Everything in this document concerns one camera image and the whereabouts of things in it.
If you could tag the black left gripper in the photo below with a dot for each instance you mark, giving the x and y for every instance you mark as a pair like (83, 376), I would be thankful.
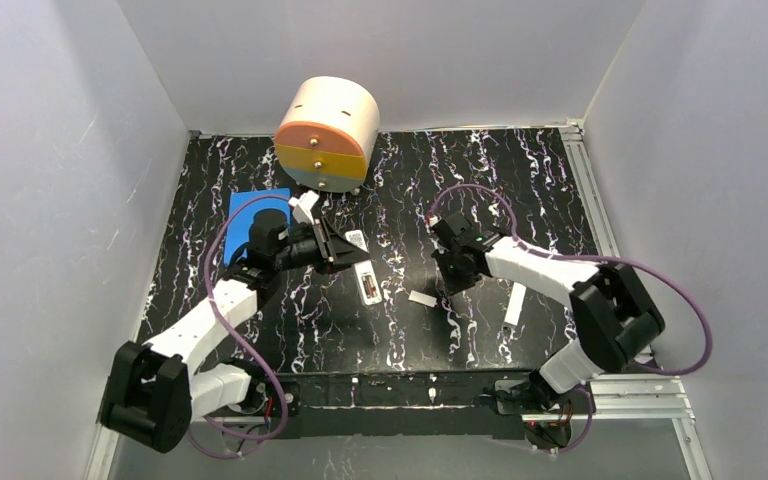
(321, 240)

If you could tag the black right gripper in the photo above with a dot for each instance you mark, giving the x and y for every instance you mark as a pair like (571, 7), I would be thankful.
(450, 258)

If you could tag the white remote control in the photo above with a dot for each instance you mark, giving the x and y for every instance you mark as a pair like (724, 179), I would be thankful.
(366, 268)

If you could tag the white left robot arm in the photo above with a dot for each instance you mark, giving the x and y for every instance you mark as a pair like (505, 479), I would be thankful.
(154, 390)

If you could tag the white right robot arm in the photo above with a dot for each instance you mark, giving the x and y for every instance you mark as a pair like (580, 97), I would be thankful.
(614, 315)

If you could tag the white rectangular bar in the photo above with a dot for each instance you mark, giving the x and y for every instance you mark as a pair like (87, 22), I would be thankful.
(515, 305)

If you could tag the blue folded booklet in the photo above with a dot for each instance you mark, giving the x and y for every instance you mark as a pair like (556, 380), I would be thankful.
(237, 233)

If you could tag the cream round drawer cabinet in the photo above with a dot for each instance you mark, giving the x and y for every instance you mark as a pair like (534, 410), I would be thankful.
(327, 136)

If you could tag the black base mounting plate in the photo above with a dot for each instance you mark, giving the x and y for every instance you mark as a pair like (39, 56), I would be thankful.
(497, 404)

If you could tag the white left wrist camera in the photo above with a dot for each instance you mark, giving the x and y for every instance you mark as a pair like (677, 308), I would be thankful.
(302, 207)

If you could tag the aluminium frame rail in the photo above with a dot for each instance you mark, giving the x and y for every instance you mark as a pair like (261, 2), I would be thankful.
(632, 396)

